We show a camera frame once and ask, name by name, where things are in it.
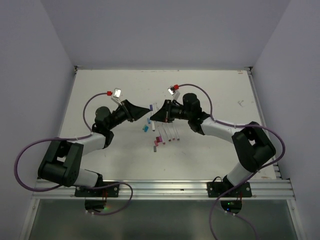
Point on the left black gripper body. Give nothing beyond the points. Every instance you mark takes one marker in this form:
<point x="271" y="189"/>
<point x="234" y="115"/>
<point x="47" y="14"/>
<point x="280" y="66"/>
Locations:
<point x="120" y="115"/>

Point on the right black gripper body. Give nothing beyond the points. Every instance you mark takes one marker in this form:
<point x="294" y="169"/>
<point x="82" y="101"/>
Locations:
<point x="177" y="111"/>

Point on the dark blue capped marker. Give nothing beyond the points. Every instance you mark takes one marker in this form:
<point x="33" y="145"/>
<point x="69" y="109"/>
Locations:
<point x="153" y="127"/>

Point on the brown capped marker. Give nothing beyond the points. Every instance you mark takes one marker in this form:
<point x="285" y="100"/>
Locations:
<point x="166" y="132"/>

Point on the purple capped marker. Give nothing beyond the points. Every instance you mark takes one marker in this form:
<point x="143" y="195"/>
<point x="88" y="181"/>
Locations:
<point x="161" y="135"/>

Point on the pink capped marker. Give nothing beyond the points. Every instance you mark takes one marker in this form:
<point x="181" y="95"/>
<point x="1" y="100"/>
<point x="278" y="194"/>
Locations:
<point x="170" y="132"/>

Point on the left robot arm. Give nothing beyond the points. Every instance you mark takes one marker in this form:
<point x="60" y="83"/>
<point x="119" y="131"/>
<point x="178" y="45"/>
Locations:
<point x="61" y="163"/>

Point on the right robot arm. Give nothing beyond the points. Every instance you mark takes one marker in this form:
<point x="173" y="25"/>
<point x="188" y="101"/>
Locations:
<point x="253" y="147"/>

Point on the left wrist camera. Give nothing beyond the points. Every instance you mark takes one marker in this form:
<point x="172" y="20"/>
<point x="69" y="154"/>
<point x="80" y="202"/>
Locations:
<point x="116" y="96"/>

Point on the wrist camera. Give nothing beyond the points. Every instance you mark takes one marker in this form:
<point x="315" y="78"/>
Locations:
<point x="116" y="96"/>
<point x="174" y="91"/>

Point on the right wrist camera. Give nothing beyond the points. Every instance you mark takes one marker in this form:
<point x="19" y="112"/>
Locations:
<point x="174" y="91"/>

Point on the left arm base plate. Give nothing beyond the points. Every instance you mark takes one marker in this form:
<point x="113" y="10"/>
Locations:
<point x="106" y="189"/>

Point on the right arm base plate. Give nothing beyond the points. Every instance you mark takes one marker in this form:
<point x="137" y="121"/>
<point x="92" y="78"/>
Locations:
<point x="228" y="190"/>

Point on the aluminium rail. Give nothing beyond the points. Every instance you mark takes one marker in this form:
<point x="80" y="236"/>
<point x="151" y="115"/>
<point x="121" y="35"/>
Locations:
<point x="272" y="189"/>

